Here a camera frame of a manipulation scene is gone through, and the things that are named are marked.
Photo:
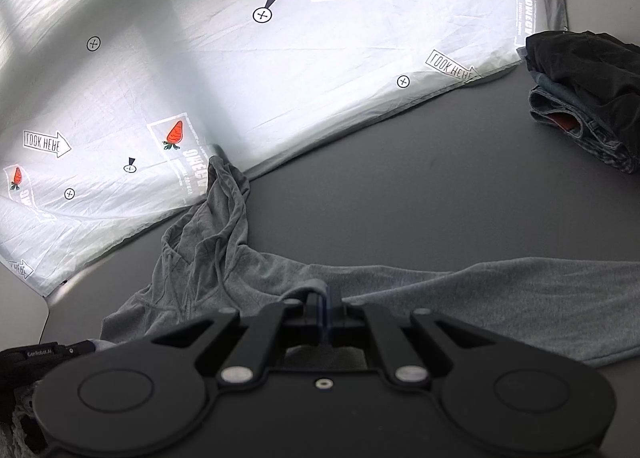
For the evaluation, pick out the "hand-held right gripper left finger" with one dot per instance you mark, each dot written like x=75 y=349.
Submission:
x=280 y=323

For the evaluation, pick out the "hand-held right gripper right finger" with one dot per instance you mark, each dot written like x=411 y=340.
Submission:
x=375 y=328

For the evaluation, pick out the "white printed sheet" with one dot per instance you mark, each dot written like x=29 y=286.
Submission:
x=300 y=62

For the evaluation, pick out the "blue jeans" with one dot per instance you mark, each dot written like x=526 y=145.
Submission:
x=555 y=102

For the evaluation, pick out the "black garment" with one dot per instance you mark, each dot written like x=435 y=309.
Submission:
x=590 y=67

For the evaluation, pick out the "grey zip hoodie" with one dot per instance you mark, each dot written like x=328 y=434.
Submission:
x=240 y=278

